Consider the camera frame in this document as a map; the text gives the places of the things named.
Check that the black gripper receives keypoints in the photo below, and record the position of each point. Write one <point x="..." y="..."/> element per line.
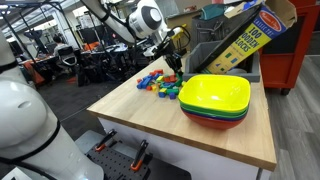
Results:
<point x="169" y="50"/>

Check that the green wooden cylinder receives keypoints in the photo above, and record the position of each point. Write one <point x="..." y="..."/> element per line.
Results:
<point x="172" y="90"/>
<point x="178" y="82"/>

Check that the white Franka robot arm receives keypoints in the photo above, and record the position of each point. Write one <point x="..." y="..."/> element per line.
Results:
<point x="26" y="116"/>

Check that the long red wooden block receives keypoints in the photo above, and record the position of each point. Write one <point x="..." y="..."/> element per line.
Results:
<point x="170" y="79"/>

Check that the yellow rectangular wooden block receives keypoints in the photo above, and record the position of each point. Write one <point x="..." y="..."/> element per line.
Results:
<point x="163" y="90"/>
<point x="160" y="79"/>

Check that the long blue wooden block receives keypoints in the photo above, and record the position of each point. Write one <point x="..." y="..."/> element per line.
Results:
<point x="166" y="85"/>

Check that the red wooden wedge block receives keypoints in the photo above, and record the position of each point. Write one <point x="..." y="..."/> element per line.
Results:
<point x="139" y="80"/>

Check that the yellow wooden cube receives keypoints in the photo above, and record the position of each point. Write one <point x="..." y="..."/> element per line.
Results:
<point x="154" y="87"/>
<point x="183" y="83"/>

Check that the gray plastic bin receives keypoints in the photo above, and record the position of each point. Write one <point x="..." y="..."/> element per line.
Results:
<point x="196" y="56"/>

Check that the purple wooden cube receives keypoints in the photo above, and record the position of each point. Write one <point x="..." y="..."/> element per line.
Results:
<point x="172" y="96"/>

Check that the blue wooden cube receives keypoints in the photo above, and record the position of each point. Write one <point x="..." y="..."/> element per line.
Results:
<point x="162" y="95"/>

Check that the red wooden cube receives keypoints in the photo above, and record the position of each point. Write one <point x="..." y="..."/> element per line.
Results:
<point x="149" y="88"/>

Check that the large blue wooden cylinder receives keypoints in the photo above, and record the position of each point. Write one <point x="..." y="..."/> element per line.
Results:
<point x="142" y="84"/>

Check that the brown cardboard box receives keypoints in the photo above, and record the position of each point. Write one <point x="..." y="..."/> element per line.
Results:
<point x="181" y="18"/>

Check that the gray fabric basket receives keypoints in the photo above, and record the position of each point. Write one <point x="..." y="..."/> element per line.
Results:
<point x="208" y="30"/>

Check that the yellow plastic bowl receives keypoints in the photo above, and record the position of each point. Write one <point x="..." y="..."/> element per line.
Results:
<point x="215" y="91"/>

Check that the green plastic bowl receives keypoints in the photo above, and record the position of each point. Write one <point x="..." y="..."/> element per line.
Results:
<point x="213" y="113"/>

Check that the teal cloth item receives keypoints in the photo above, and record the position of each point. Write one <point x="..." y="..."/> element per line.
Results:
<point x="213" y="11"/>

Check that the blue plastic bowl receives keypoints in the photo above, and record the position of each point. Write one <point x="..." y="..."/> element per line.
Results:
<point x="213" y="117"/>

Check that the red plastic bowl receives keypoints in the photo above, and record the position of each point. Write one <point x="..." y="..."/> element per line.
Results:
<point x="212" y="124"/>

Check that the wooden blocks cardboard box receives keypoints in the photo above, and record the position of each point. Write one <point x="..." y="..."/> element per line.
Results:
<point x="248" y="40"/>

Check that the black orange clamp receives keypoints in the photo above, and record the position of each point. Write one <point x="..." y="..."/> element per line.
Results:
<point x="139" y="155"/>
<point x="105" y="140"/>

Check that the red tool cabinet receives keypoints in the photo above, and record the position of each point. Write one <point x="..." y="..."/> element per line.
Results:
<point x="283" y="70"/>

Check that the black office chair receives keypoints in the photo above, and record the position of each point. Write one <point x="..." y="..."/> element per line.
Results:
<point x="68" y="57"/>

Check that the seated person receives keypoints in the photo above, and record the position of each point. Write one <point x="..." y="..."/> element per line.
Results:
<point x="60" y="46"/>

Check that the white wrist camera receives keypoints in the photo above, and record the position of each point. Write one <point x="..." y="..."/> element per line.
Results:
<point x="150" y="51"/>

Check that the black metal frame rack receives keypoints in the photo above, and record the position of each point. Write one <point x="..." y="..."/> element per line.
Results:
<point x="20" y="23"/>

